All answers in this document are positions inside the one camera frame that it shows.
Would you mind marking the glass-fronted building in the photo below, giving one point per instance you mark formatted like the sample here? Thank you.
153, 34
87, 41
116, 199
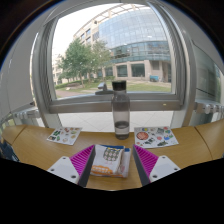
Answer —
136, 40

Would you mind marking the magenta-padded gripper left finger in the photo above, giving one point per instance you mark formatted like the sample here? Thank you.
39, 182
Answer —
66, 168

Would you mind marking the white radiator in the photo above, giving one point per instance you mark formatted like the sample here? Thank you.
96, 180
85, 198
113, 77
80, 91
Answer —
28, 115
208, 107

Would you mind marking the white cartoon-print towel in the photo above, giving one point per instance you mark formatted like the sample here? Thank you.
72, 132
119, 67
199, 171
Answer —
108, 161

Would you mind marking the sticker sheet with green pictures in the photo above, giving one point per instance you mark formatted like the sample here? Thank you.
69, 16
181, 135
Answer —
65, 135

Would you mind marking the grey window frame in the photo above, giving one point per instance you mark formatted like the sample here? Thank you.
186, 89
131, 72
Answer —
83, 105

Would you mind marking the sticker sheet with red disc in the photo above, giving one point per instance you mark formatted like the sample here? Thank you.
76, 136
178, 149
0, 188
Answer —
155, 136

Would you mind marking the clear grey water bottle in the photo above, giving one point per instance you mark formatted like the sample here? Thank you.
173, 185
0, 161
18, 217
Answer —
121, 113

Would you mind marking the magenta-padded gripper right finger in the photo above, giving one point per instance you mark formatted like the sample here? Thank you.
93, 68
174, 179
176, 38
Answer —
160, 166

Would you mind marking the green tree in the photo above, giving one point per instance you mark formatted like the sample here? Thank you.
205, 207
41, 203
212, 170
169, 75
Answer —
80, 60

